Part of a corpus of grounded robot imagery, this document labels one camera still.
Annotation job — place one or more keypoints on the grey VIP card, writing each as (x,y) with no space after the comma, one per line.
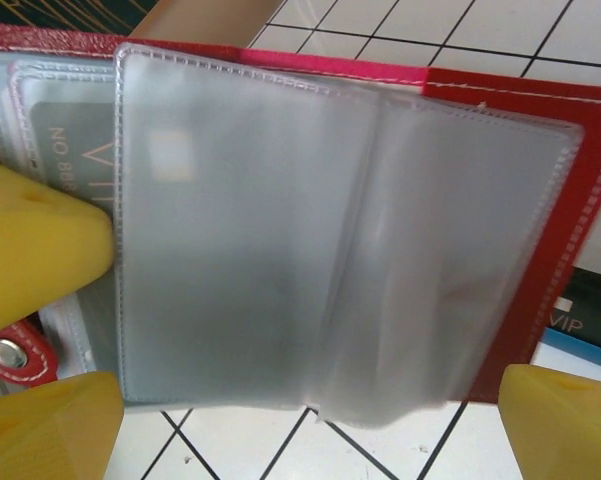
(70,150)

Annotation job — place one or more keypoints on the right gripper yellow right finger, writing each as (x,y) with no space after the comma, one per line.
(565,430)

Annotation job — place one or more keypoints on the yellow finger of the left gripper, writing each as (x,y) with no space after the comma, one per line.
(35,240)

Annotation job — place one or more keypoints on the red leather card holder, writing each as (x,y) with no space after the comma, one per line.
(280,225)

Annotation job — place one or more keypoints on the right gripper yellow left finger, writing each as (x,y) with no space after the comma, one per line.
(45,430)

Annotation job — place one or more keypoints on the black VIP card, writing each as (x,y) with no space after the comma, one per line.
(595,300)

